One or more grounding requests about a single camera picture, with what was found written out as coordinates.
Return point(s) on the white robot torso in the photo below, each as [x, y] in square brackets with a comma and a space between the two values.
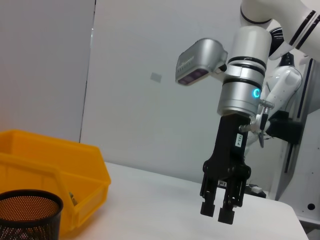
[285, 82]

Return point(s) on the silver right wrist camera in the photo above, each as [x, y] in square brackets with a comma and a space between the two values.
[200, 57]

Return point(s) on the small black white box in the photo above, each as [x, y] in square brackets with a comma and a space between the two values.
[255, 190]

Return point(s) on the yellow plastic bin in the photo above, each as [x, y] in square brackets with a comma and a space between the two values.
[50, 160]

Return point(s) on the black mesh pen holder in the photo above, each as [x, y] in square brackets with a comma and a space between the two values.
[30, 225]

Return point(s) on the small grey wall sticker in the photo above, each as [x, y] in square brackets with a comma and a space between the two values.
[155, 77]

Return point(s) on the black mount block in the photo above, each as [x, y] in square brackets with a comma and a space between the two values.
[285, 130]

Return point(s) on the white lift column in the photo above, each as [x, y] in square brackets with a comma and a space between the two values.
[310, 175]

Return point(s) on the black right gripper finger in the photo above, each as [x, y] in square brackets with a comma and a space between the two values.
[226, 215]
[208, 208]

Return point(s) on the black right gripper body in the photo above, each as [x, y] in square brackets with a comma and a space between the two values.
[227, 150]

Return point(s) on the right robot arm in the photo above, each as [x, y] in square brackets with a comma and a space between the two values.
[250, 50]

